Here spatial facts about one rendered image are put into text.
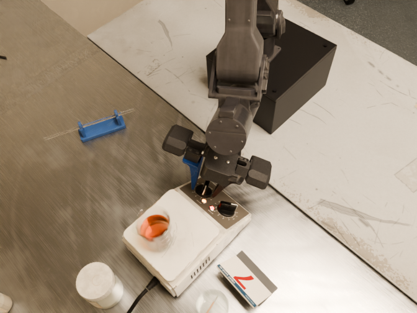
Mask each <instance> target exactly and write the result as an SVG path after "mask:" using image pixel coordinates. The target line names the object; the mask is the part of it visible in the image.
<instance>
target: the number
mask: <svg viewBox="0 0 417 313"><path fill-rule="evenodd" d="M221 266H222V267H223V268H224V269H225V271H226V272H227V273H228V274H229V275H230V276H231V277H232V278H233V279H234V280H235V281H236V282H237V284H238V285H239V286H240V287H241V288H242V289H243V291H244V292H245V293H246V294H247V295H248V296H249V297H250V298H251V299H252V300H253V301H254V303H255V304H257V303H258V302H259V301H260V300H262V299H263V298H265V297H266V296H267V295H268V294H269V293H268V292H267V291H266V290H265V289H264V288H263V287H262V286H261V285H260V283H259V282H258V281H257V280H256V279H255V278H254V277H253V276H252V275H251V273H250V272H249V271H248V270H247V269H246V268H245V267H244V266H243V265H242V264H241V263H240V262H239V261H238V260H237V259H236V258H233V259H231V260H229V261H227V262H226V263H224V264H222V265H221Z"/></svg>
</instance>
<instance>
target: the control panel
mask: <svg viewBox="0 0 417 313"><path fill-rule="evenodd" d="M204 183H205V180H204V179H202V178H199V179H198V180H197V183H196V185H195V188H194V190H192V188H191V183H189V184H187V185H185V186H183V187H181V188H180V190H181V191H182V192H184V193H185V194H186V195H187V196H188V197H190V198H191V199H192V200H193V201H194V202H195V203H196V204H197V205H198V206H200V207H201V208H202V209H203V210H204V211H205V212H206V213H208V214H209V215H210V216H211V217H212V218H214V219H215V220H216V221H217V222H218V223H219V224H220V225H221V226H223V227H224V228H225V229H229V228H230V227H231V226H232V225H234V224H236V223H237V222H238V221H240V220H241V219H242V218H244V217H246V216H247V215H248V214H249V212H248V211H246V210H245V209H244V208H242V207H241V206H240V205H239V204H238V203H237V202H235V201H234V200H233V199H232V198H231V197H230V196H228V195H227V194H225V193H224V192H223V191H221V192H220V193H219V194H217V195H216V196H215V197H214V198H212V195H211V196H210V197H201V196H199V195H198V194H197V193H196V191H195V189H196V187H197V186H198V185H201V184H203V185H204ZM215 187H216V185H214V184H213V183H212V182H211V181H210V183H209V188H210V189H211V190H212V194H213V192H214V190H215ZM203 199H205V200H206V202H202V200H203ZM220 201H226V202H231V203H235V204H237V205H238V207H237V208H236V211H235V213H234V215H233V216H232V217H225V216H223V215H221V213H219V211H218V209H217V208H218V205H219V204H220ZM210 206H213V207H214V209H211V208H210Z"/></svg>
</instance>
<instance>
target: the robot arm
mask: <svg viewBox="0 0 417 313"><path fill-rule="evenodd" d="M283 33H285V18H284V17H283V12H282V10H279V0H225V33H224V34H223V36H222V38H221V39H220V41H219V43H218V45H217V51H216V52H215V53H214V56H213V63H212V72H211V77H210V85H209V91H208V98H212V99H218V108H217V110H216V112H215V113H214V115H213V117H212V120H211V121H210V123H209V125H208V127H207V130H206V132H205V138H206V143H200V142H198V141H195V140H192V139H191V138H192V136H193V133H194V132H193V131H192V130H189V129H187V128H185V127H182V126H180V125H177V124H176V125H174V126H172V127H171V129H170V130H169V132H168V134H167V136H166V137H165V139H164V142H163V145H162V149H163V150H164V151H166V152H169V153H172V154H174V155H177V156H179V157H180V156H182V155H183V154H184V152H185V151H186V154H185V155H184V158H183V159H182V162H183V163H185V164H187V165H188V166H189V168H190V171H191V188H192V190H194V188H195V185H196V183H197V180H198V177H199V173H200V177H201V178H202V179H204V180H206V181H211V182H214V183H217V185H216V187H215V190H214V192H213V194H212V198H214V197H215V196H216V195H217V194H219V193H220V192H221V191H222V190H224V189H225V188H226V187H227V186H229V185H230V184H238V185H241V184H242V182H243V181H244V179H245V181H246V183H247V184H250V185H252V186H254V187H257V188H259V189H266V187H267V185H268V184H269V181H270V178H271V169H272V165H271V162H270V161H267V160H265V159H262V158H259V157H258V156H254V155H252V156H251V158H250V161H249V159H247V158H245V157H243V156H241V151H242V149H243V148H244V146H245V145H246V141H247V139H248V135H249V132H250V130H251V126H252V123H253V119H254V116H255V114H256V112H257V110H258V107H259V103H260V102H261V98H262V94H266V91H267V83H268V78H269V70H270V62H271V61H272V60H273V59H274V58H275V57H276V56H277V54H278V53H279V52H280V51H281V48H280V47H278V46H277V45H275V39H280V36H281V35H282V34H283ZM218 79H219V80H220V82H221V83H225V84H233V85H232V86H230V87H229V86H217V81H218ZM258 80H259V84H258V85H257V82H258ZM216 87H217V88H216ZM203 157H205V160H204V164H203V166H202V169H201V172H200V168H201V165H202V160H203Z"/></svg>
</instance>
